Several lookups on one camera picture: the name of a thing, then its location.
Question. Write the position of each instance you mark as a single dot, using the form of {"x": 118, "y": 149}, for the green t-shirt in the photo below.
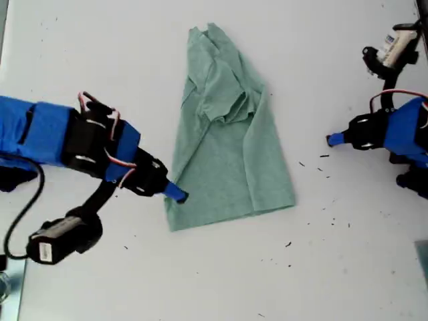
{"x": 230, "y": 160}

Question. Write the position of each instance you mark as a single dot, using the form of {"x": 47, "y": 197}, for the steel clamp plate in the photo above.
{"x": 15, "y": 284}

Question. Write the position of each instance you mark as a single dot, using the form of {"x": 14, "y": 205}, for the white labelled camera box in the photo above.
{"x": 398, "y": 43}

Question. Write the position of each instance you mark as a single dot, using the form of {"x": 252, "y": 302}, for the black camera box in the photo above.
{"x": 63, "y": 235}

